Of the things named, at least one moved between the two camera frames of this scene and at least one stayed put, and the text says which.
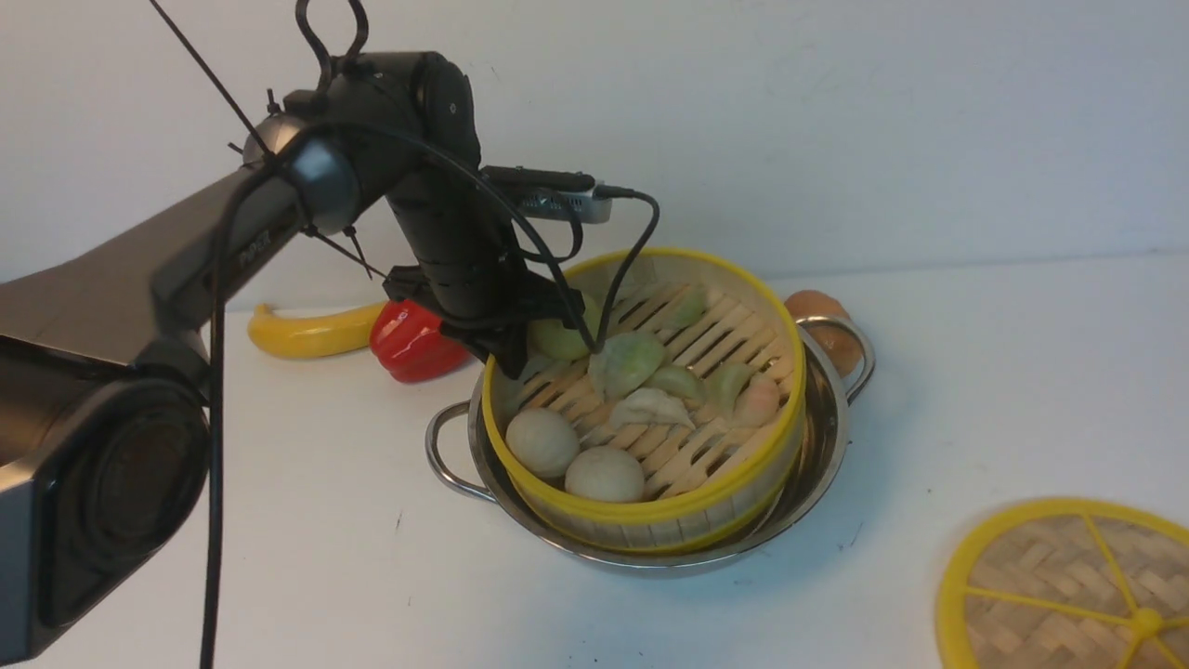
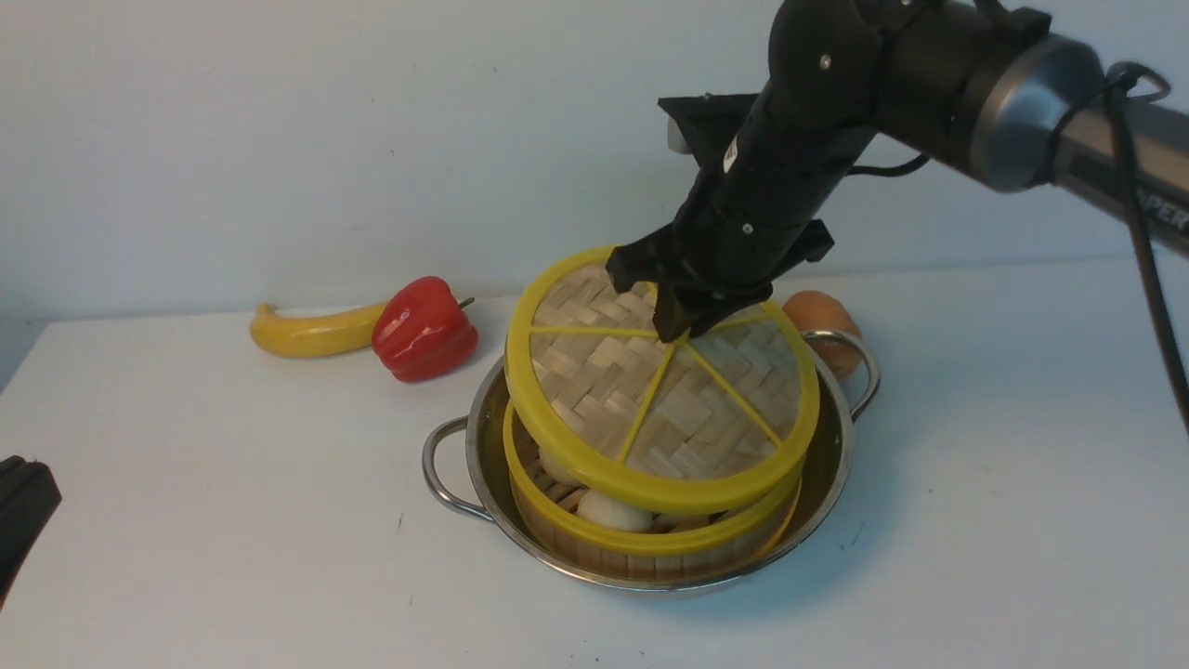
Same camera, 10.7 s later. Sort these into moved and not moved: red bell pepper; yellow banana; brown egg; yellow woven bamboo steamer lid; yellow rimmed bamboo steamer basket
Moved: yellow woven bamboo steamer lid; yellow rimmed bamboo steamer basket
Not moved: yellow banana; brown egg; red bell pepper
